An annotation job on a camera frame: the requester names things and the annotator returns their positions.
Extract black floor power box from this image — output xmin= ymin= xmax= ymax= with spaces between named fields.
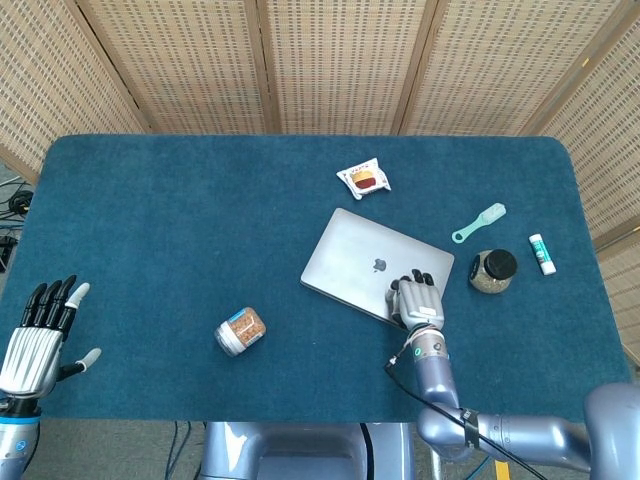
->
xmin=0 ymin=237 xmax=19 ymax=274

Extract white snack packet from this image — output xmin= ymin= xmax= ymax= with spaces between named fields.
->
xmin=336 ymin=157 xmax=393 ymax=201

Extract black floor cables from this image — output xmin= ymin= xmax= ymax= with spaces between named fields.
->
xmin=0 ymin=179 xmax=35 ymax=224

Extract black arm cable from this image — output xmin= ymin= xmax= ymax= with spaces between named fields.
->
xmin=383 ymin=357 xmax=551 ymax=480

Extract blue table cloth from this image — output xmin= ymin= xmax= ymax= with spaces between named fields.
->
xmin=0 ymin=133 xmax=632 ymax=425

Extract mint green brush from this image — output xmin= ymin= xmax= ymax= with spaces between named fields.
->
xmin=451 ymin=202 xmax=507 ymax=245

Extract glass grain jar black lid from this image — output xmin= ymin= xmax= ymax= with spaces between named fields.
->
xmin=468 ymin=248 xmax=518 ymax=295

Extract blue-grey robot torso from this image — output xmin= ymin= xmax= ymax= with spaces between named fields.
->
xmin=197 ymin=421 xmax=416 ymax=480

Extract woven wooden folding screen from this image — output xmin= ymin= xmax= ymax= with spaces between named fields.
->
xmin=0 ymin=0 xmax=640 ymax=359

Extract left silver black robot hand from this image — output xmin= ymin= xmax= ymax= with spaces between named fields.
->
xmin=0 ymin=274 xmax=103 ymax=400

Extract clear peanut jar white lid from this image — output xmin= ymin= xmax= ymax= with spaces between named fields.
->
xmin=214 ymin=306 xmax=267 ymax=358

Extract blue floor cables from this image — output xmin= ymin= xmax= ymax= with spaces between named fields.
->
xmin=166 ymin=421 xmax=195 ymax=480

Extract grey laptop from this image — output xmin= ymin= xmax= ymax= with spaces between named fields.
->
xmin=300 ymin=207 xmax=456 ymax=332

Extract white green glue stick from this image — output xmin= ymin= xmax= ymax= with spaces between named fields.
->
xmin=528 ymin=233 xmax=557 ymax=276

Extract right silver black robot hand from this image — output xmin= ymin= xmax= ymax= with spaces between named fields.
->
xmin=384 ymin=268 xmax=446 ymax=332

